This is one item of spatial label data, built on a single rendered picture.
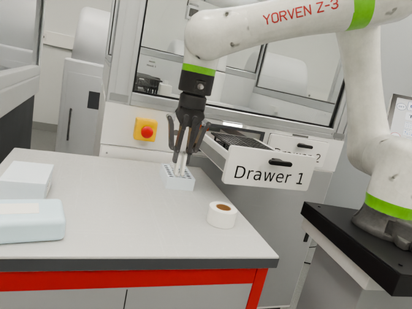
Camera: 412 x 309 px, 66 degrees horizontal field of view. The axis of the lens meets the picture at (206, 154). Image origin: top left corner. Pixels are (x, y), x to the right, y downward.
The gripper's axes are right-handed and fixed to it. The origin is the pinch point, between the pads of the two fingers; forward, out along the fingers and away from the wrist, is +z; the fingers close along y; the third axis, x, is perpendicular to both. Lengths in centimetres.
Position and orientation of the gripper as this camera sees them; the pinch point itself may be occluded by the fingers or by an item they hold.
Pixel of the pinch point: (180, 163)
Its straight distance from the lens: 93.0
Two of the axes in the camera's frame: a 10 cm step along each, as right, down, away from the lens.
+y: 9.4, 1.2, 3.3
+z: -2.1, 9.5, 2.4
